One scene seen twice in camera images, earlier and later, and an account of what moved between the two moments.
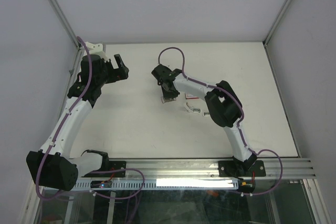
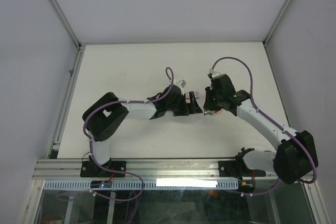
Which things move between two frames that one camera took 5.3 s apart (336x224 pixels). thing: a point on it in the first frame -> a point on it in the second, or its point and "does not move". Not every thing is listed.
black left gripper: [118, 74] -> [188, 109]
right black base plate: [230, 169] does not move
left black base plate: [113, 166] does not move
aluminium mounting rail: [169, 169] does not move
